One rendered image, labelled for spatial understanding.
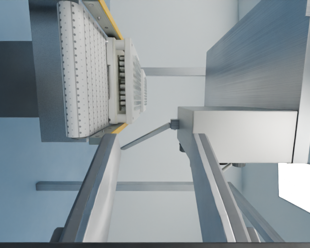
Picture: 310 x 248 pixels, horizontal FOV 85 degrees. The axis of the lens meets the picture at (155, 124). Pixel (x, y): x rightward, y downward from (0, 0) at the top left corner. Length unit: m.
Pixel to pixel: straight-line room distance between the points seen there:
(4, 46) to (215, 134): 0.56
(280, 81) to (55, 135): 0.50
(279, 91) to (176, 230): 4.01
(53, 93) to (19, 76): 0.18
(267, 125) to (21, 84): 0.59
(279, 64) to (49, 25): 0.49
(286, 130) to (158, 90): 3.49
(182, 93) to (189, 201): 2.37
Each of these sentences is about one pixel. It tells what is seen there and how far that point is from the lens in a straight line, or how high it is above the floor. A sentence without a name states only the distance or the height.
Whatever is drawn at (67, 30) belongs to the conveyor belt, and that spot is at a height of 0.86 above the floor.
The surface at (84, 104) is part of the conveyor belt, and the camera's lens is 0.37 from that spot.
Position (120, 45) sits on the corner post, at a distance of 0.53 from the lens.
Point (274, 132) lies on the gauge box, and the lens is 0.40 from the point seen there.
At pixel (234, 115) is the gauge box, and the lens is 0.35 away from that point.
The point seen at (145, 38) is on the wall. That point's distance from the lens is 4.24.
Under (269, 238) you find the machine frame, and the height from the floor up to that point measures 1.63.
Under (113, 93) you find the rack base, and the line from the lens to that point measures 0.51.
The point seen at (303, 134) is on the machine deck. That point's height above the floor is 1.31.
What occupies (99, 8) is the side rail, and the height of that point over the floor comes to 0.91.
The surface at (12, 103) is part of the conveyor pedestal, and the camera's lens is 0.60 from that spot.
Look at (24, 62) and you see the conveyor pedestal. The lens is 0.58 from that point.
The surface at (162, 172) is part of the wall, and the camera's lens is 3.81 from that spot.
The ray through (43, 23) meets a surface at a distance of 0.45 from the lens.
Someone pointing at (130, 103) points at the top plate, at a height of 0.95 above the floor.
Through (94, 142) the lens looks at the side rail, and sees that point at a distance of 0.37.
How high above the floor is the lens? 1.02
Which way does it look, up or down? level
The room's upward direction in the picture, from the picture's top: 90 degrees clockwise
